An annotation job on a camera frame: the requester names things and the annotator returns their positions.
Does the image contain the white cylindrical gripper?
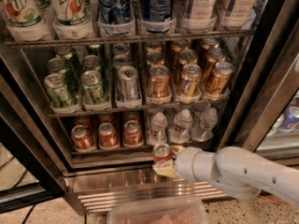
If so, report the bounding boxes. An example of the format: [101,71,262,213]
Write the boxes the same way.
[152,146,220,181]

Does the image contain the red coke can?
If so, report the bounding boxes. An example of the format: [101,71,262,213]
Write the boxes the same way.
[98,113,115,125]
[74,116,93,131]
[71,125,94,152]
[123,120,142,146]
[98,122,119,149]
[152,144,173,163]

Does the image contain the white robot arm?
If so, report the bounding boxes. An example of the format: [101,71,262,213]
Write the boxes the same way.
[152,144,299,207]

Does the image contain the gold can front left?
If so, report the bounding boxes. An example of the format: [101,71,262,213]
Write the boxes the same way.
[148,65,169,99]

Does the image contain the gold can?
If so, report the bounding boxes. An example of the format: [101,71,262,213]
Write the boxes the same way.
[148,65,169,99]
[177,63,202,97]
[206,62,235,95]
[146,50,164,66]
[203,48,225,79]
[178,49,197,66]

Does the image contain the gold can front middle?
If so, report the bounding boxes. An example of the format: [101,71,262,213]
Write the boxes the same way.
[177,63,202,97]

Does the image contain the gold can front right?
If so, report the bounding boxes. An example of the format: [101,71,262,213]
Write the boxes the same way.
[206,62,235,95]

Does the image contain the silver can front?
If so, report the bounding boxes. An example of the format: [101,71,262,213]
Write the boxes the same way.
[118,66,139,102]

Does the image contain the silver can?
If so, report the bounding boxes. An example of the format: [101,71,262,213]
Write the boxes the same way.
[112,55,133,70]
[118,66,139,102]

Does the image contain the glass fridge door right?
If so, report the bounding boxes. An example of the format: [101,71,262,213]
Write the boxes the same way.
[219,0,299,166]

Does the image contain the green can front right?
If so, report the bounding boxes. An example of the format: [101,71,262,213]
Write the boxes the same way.
[80,70,108,105]

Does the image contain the green can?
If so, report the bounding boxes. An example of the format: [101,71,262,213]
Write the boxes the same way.
[82,55,102,72]
[47,57,74,77]
[80,70,108,105]
[44,73,78,108]

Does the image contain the blue can behind glass door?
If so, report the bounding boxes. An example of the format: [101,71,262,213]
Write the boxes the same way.
[278,105,299,133]

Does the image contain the green can front left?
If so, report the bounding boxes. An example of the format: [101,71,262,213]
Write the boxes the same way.
[44,73,78,108]

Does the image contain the open fridge door left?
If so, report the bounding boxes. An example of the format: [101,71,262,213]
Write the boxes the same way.
[0,61,65,214]

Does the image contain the clear water bottle left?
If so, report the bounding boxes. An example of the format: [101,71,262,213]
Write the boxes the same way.
[149,112,167,143]

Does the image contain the clear water bottle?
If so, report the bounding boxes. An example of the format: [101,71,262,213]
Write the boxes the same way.
[173,109,192,141]
[193,107,218,142]
[149,112,167,143]

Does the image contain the clear water bottle middle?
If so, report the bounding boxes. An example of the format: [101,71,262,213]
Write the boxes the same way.
[173,109,192,141]

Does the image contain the clear plastic container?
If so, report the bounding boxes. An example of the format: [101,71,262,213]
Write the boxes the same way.
[107,195,209,224]

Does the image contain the clear water bottle right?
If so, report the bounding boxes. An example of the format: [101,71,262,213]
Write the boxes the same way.
[193,107,218,142]

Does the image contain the blue pepsi bottle left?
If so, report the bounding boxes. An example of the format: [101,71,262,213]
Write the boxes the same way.
[98,0,133,35]

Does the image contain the blue pepsi bottle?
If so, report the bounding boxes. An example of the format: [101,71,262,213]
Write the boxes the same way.
[98,0,133,35]
[139,0,174,34]

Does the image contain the blue pepsi bottle right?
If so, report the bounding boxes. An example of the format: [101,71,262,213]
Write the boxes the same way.
[139,0,174,34]

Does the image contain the white bottle right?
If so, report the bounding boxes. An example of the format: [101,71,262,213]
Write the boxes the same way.
[217,0,256,31]

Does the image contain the white bottle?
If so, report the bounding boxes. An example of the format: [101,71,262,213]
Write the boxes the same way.
[179,0,217,34]
[217,0,256,31]

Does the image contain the white bottle left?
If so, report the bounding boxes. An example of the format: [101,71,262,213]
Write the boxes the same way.
[179,0,217,34]

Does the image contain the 7up bottle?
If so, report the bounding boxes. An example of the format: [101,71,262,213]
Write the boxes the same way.
[1,0,51,41]
[51,0,94,40]

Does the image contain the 7up bottle far left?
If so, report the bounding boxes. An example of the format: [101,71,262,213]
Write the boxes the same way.
[1,0,51,41]

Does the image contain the middle wire shelf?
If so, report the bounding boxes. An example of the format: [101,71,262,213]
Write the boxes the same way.
[48,100,225,118]

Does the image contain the wire shelf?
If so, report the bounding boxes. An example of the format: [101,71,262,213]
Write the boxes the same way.
[5,29,255,48]
[48,100,225,118]

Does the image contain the orange cable on floor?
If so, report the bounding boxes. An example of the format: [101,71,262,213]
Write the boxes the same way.
[258,194,292,207]

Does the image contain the upper wire shelf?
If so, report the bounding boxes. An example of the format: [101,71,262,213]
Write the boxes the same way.
[5,29,255,48]

